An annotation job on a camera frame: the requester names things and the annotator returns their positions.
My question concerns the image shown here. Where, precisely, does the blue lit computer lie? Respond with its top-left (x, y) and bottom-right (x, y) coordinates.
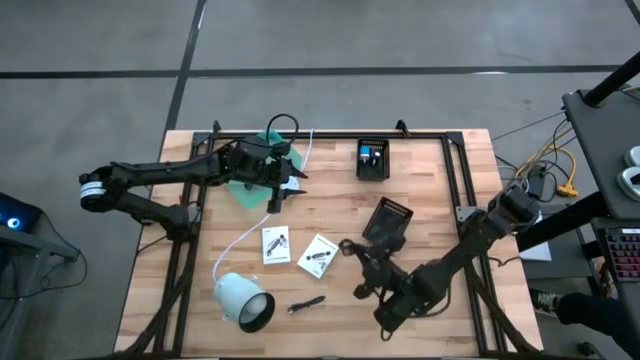
top-left (0, 192), bottom-right (44, 234)

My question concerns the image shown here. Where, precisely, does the white power cable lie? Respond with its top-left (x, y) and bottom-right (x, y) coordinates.
top-left (211, 128), bottom-right (315, 284)

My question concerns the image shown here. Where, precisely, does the white booklet green acer edge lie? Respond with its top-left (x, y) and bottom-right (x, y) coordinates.
top-left (296, 233), bottom-right (340, 280)

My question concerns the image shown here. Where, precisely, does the black power strip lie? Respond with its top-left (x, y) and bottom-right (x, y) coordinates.
top-left (527, 164), bottom-right (549, 199)

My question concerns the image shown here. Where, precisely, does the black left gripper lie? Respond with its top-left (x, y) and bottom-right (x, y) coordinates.
top-left (227, 137), bottom-right (310, 199)

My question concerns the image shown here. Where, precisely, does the grey side stand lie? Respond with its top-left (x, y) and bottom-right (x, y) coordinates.
top-left (0, 224), bottom-right (81, 360)

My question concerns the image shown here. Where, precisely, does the black aluminium rig frame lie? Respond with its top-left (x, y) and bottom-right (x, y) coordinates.
top-left (117, 118), bottom-right (541, 360)

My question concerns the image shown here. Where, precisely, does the person's leg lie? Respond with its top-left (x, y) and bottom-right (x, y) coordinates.
top-left (554, 292), bottom-right (640, 354)

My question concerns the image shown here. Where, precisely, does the yellow cable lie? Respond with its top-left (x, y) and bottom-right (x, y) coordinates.
top-left (519, 143), bottom-right (580, 199)

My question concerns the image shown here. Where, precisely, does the black left wrist camera cable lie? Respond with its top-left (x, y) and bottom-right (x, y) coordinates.
top-left (264, 113), bottom-right (301, 147)

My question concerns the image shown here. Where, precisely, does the person's shoe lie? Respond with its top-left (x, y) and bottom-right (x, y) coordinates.
top-left (529, 288), bottom-right (564, 317)

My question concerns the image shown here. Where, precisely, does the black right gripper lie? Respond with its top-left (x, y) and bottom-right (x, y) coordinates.
top-left (349, 245), bottom-right (420, 315)

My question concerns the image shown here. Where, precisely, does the black pole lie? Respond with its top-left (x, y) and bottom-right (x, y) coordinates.
top-left (583, 51), bottom-right (640, 107)

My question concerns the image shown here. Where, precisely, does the white paper sheet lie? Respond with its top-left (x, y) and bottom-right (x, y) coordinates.
top-left (519, 209), bottom-right (554, 263)

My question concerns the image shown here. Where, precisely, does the dark grey desk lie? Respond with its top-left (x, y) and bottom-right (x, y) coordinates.
top-left (562, 88), bottom-right (640, 221)

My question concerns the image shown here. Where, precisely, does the black slotted plastic basket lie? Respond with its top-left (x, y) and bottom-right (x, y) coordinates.
top-left (355, 138), bottom-right (391, 182)
top-left (361, 196), bottom-right (415, 247)

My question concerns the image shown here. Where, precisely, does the white camera with black hood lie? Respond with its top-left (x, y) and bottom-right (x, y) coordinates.
top-left (212, 272), bottom-right (277, 335)

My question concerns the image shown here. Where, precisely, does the keyboard with red keys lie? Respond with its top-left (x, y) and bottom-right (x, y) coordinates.
top-left (597, 227), bottom-right (640, 284)

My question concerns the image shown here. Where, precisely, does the short black USB cable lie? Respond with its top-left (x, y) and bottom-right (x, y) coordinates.
top-left (287, 295), bottom-right (327, 315)

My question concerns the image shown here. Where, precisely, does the black desk beam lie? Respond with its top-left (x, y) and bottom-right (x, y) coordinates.
top-left (514, 192), bottom-right (609, 252)

